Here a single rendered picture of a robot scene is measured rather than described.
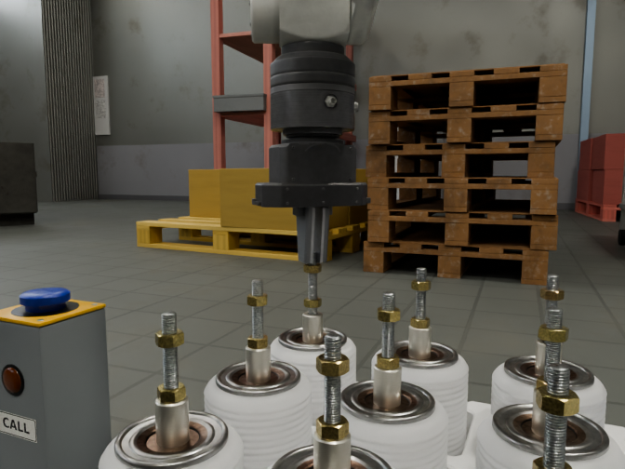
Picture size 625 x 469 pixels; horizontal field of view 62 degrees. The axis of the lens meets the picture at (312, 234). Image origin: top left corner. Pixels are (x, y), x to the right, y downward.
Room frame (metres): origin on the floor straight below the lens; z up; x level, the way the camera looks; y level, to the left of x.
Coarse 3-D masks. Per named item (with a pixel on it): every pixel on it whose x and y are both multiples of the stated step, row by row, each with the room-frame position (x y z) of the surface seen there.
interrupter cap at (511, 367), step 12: (516, 360) 0.48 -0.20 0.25; (528, 360) 0.48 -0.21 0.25; (564, 360) 0.48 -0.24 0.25; (516, 372) 0.45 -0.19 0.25; (528, 372) 0.46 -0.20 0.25; (576, 372) 0.45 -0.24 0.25; (588, 372) 0.45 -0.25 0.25; (528, 384) 0.43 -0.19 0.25; (576, 384) 0.42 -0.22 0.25; (588, 384) 0.43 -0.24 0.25
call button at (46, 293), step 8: (40, 288) 0.46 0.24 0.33; (48, 288) 0.46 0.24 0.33; (56, 288) 0.46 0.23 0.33; (64, 288) 0.46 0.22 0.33; (24, 296) 0.43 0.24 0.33; (32, 296) 0.43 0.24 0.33; (40, 296) 0.43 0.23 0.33; (48, 296) 0.43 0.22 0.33; (56, 296) 0.44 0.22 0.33; (64, 296) 0.44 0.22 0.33; (24, 304) 0.43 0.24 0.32; (32, 304) 0.43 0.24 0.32; (40, 304) 0.43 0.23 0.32; (48, 304) 0.43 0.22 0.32; (56, 304) 0.44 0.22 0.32; (64, 304) 0.45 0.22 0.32; (32, 312) 0.43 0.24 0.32; (40, 312) 0.43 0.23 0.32
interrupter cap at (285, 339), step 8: (296, 328) 0.58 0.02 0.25; (328, 328) 0.58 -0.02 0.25; (280, 336) 0.55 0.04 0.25; (288, 336) 0.56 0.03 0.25; (296, 336) 0.56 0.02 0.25; (344, 336) 0.55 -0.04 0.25; (288, 344) 0.53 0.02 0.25; (296, 344) 0.53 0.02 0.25; (304, 344) 0.53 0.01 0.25; (312, 344) 0.53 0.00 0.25; (320, 344) 0.53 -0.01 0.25; (344, 344) 0.54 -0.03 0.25
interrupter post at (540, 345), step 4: (540, 340) 0.46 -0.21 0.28; (536, 344) 0.46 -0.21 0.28; (540, 344) 0.45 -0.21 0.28; (544, 344) 0.45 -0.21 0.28; (536, 348) 0.46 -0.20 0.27; (540, 348) 0.45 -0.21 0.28; (544, 348) 0.45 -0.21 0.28; (536, 352) 0.46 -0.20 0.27; (540, 352) 0.45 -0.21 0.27; (544, 352) 0.45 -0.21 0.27; (536, 356) 0.46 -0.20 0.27; (540, 356) 0.45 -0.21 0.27; (544, 356) 0.45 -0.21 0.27; (560, 356) 0.45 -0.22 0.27; (536, 360) 0.46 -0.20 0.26; (540, 360) 0.45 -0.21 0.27; (544, 360) 0.45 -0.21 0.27; (560, 360) 0.45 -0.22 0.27; (536, 364) 0.46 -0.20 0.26; (540, 364) 0.45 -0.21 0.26; (536, 368) 0.46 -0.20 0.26; (540, 368) 0.45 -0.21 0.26; (536, 372) 0.46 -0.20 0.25; (540, 372) 0.45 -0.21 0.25
